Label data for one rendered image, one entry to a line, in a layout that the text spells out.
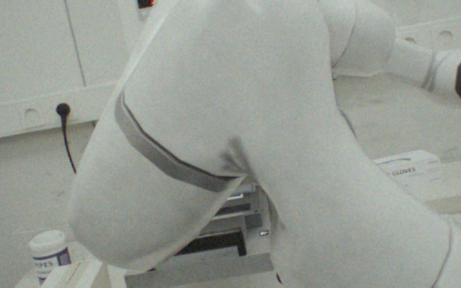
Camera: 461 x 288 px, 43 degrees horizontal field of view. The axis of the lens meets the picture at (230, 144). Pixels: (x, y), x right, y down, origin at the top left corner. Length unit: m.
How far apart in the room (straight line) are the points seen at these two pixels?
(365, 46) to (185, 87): 0.48
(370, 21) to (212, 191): 0.47
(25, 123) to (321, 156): 1.49
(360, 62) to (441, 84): 0.21
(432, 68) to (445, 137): 0.85
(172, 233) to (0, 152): 1.52
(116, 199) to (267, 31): 0.16
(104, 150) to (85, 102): 1.34
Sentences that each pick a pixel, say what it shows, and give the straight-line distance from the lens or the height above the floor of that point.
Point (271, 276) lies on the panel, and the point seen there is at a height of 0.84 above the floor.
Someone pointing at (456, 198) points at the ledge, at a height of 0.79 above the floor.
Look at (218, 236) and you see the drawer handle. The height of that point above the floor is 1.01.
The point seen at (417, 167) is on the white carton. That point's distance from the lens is 1.60.
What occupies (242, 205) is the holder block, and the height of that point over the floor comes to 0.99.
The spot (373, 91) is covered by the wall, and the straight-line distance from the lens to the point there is 1.76.
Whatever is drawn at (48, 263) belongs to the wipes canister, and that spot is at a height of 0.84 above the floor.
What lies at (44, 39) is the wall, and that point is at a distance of 1.82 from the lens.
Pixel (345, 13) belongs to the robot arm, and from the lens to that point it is 0.80.
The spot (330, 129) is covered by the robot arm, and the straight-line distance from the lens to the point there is 0.39.
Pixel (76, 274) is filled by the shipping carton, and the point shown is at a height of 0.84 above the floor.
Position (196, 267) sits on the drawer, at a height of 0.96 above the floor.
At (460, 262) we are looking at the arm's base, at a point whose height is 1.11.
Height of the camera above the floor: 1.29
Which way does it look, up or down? 11 degrees down
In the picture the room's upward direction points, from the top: 11 degrees counter-clockwise
